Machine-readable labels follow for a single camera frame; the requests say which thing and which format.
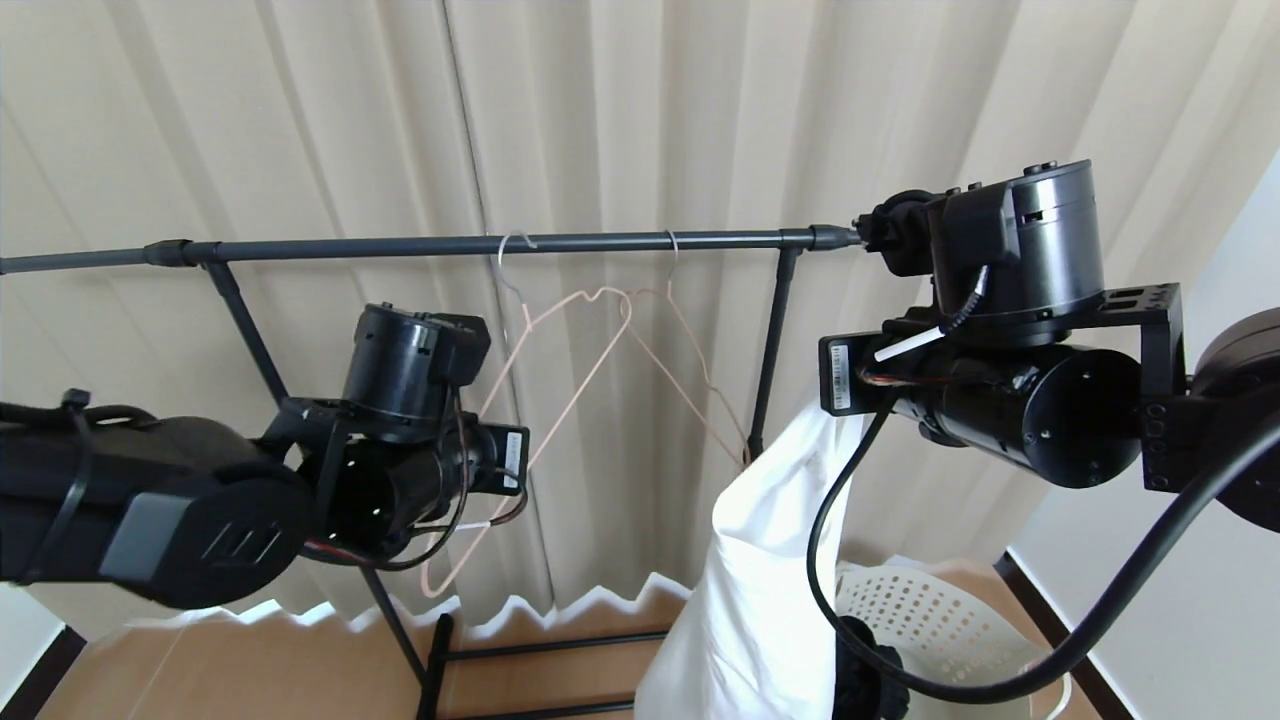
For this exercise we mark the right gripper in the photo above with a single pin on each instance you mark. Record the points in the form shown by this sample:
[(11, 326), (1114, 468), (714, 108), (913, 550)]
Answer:
[(858, 375)]

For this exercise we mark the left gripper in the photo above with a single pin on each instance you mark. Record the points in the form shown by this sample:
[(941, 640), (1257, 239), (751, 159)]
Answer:
[(495, 455)]

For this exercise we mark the pink clothes hanger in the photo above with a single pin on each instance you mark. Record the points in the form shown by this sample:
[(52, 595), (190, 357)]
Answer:
[(715, 395), (574, 400)]

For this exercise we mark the white printed T-shirt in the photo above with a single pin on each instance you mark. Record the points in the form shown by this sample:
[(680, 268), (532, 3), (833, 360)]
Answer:
[(760, 560)]

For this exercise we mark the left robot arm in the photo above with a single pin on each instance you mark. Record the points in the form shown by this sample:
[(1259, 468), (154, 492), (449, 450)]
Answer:
[(180, 500)]

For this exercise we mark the black clothes rack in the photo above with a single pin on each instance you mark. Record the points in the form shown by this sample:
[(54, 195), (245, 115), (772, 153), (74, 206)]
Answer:
[(400, 246)]

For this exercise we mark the white laundry basket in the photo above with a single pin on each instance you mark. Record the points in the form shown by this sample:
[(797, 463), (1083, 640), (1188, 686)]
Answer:
[(960, 600)]

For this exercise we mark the black garment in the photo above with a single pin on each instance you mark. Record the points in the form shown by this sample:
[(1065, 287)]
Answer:
[(855, 705)]

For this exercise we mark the beige curtain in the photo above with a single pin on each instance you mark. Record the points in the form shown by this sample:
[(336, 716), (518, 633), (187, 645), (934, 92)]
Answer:
[(300, 120)]

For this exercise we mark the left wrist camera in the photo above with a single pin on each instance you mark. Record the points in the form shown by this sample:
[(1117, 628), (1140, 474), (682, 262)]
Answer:
[(458, 345)]

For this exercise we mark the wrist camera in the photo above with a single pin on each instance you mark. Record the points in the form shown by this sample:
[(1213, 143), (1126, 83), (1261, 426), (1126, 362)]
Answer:
[(458, 345), (900, 235)]

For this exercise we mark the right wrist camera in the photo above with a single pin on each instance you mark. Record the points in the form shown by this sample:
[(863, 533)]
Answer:
[(900, 235)]

